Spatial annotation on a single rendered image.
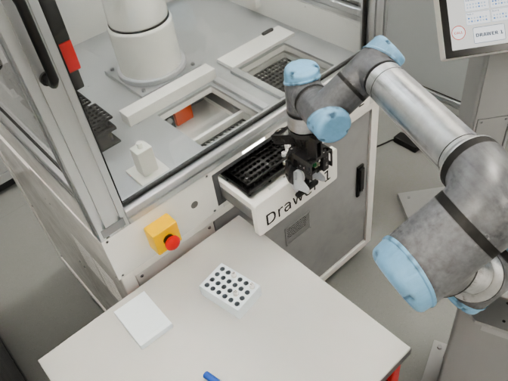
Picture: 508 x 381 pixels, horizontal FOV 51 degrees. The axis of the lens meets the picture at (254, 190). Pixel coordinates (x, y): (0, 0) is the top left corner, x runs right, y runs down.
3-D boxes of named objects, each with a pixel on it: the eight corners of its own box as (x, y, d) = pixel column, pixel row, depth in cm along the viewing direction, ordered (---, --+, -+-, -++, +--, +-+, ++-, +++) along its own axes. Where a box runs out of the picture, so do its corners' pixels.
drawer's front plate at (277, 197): (337, 178, 148) (337, 147, 140) (259, 237, 135) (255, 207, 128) (332, 175, 149) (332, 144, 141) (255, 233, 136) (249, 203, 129)
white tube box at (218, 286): (261, 295, 130) (260, 285, 127) (240, 320, 126) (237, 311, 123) (223, 271, 136) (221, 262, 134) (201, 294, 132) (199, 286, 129)
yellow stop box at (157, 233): (184, 241, 135) (178, 222, 130) (161, 258, 132) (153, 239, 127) (172, 230, 138) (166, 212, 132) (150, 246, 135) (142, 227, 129)
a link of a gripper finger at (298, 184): (305, 209, 130) (306, 178, 124) (287, 196, 134) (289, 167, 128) (313, 202, 132) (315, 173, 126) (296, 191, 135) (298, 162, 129)
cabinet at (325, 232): (375, 248, 231) (386, 93, 176) (186, 414, 189) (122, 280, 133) (234, 153, 287) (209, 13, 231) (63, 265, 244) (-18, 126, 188)
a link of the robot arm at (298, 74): (292, 82, 105) (276, 62, 111) (295, 126, 113) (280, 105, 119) (328, 71, 106) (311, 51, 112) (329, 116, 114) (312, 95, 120)
